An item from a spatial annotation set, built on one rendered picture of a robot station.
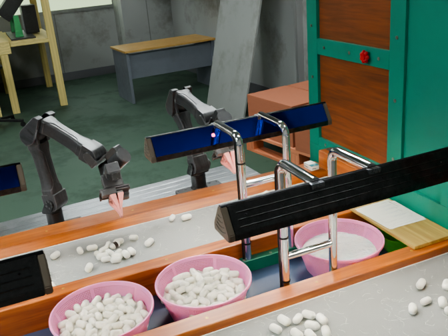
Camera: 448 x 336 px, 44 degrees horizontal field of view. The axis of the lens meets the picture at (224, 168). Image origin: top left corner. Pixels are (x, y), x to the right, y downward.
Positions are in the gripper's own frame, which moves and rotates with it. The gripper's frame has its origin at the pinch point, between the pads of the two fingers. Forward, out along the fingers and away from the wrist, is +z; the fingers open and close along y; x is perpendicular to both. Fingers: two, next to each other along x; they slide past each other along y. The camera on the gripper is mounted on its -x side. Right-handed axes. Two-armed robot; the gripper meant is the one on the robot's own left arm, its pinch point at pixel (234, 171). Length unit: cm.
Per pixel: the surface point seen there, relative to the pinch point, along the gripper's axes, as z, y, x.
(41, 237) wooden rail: 2, -70, 10
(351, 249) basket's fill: 47, 15, -24
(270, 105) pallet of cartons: -134, 123, 167
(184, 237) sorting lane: 20.4, -26.6, -2.0
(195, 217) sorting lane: 11.6, -18.3, 5.4
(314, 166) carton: 2.0, 36.1, 8.0
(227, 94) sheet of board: -229, 147, 276
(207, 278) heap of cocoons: 41, -29, -20
